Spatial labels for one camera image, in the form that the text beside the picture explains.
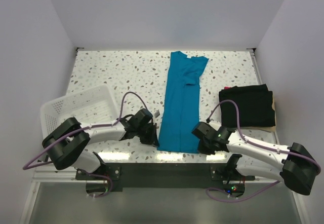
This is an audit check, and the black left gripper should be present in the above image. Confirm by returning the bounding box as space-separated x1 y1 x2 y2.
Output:
136 122 159 146

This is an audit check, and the blue t shirt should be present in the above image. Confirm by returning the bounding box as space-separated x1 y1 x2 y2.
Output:
157 51 209 154

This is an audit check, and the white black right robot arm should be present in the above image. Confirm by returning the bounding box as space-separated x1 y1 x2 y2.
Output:
192 122 320 196

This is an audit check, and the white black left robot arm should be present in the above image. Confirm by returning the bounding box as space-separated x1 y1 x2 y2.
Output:
42 108 159 180

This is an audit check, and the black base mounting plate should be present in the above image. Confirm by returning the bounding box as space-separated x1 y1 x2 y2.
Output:
75 162 256 193

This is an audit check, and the black folded t shirt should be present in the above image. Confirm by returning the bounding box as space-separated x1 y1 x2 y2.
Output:
219 84 270 128

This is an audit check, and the white plastic basket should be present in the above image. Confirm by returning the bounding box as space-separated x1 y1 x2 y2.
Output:
40 85 120 138

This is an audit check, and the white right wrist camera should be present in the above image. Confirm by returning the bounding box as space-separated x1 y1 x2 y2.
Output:
210 122 221 130

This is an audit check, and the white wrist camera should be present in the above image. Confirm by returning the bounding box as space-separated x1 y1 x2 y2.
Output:
210 122 221 130
154 110 160 118

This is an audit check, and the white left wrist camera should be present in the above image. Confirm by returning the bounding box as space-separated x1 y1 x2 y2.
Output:
154 110 160 118

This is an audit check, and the aluminium extrusion rail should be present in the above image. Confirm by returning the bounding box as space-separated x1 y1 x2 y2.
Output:
32 171 76 182

